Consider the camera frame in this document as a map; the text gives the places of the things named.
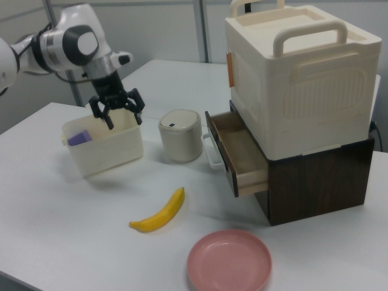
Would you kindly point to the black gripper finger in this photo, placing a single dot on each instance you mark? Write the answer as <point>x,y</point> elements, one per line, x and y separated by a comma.
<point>136,103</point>
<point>101,109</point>

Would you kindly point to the cream plastic storage box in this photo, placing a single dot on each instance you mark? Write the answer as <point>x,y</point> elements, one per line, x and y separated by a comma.
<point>260,75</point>

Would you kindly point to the white plastic box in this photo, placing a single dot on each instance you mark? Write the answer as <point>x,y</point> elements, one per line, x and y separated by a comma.
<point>106,151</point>

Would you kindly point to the purple block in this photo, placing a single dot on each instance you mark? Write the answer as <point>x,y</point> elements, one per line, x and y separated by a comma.
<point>78,138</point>

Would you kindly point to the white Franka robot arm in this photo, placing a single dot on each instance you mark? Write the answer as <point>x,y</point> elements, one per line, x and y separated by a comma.
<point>75,39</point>

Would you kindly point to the yellow banana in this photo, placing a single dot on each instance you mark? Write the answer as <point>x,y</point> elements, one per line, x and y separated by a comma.
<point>160,216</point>

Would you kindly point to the black pole stand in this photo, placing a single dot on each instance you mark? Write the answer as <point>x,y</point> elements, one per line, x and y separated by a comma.
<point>248,6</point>

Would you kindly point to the dark brown wooden cabinet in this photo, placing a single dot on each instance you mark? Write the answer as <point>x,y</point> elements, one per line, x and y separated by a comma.
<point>315,188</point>

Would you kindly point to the pink plate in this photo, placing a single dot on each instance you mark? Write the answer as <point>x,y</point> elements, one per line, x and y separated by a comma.
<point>227,260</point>

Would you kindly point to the cream mini trash bin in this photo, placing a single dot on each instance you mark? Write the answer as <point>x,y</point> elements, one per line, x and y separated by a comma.
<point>182,142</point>

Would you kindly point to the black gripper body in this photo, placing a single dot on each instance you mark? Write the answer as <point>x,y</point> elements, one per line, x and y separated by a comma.
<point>109,91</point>

